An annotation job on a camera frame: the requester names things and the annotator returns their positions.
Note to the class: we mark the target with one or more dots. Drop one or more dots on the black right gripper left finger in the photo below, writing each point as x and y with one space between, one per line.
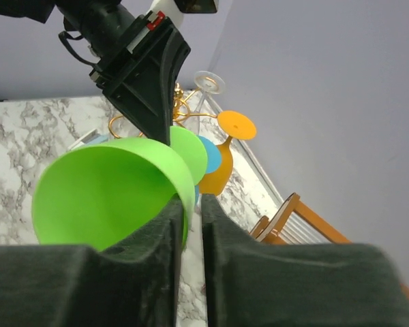
134 282

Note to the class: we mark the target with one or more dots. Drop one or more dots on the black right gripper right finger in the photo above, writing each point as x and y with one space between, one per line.
249 283

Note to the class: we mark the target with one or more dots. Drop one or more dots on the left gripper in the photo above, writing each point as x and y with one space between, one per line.
139 60

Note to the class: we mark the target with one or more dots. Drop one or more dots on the teal plastic goblet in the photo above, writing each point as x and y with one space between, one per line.
214 160

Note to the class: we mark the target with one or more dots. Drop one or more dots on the orange plastic goblet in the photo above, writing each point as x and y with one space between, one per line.
236 126

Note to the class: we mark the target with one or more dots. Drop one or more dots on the green plastic goblet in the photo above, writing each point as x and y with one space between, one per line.
99 194

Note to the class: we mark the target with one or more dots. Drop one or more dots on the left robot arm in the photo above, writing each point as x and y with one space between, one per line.
20 8

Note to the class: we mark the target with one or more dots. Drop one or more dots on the wooden rack with clear rods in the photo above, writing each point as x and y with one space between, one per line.
295 224

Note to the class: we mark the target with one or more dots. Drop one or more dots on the light blue stapler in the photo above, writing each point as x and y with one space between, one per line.
90 138

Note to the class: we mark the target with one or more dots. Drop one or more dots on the gold wire wine glass rack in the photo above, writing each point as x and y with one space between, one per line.
181 109

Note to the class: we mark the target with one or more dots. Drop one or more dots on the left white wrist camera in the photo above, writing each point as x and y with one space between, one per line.
177 9

